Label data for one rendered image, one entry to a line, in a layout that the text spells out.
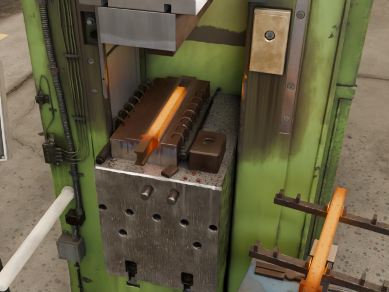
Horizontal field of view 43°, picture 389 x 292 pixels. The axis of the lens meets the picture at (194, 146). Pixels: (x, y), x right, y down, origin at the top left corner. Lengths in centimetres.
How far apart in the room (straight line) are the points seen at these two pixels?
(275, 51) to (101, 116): 60
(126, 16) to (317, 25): 48
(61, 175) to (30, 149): 147
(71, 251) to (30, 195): 97
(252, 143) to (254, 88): 18
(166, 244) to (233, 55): 68
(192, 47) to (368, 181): 164
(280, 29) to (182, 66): 59
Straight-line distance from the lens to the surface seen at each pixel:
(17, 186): 298
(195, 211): 142
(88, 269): 210
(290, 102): 140
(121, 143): 143
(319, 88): 138
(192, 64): 178
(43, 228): 169
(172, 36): 123
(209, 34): 173
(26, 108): 374
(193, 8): 119
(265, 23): 130
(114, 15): 126
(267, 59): 133
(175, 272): 162
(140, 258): 162
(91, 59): 152
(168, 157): 140
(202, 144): 140
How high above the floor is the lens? 175
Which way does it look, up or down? 34 degrees down
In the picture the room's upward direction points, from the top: 1 degrees clockwise
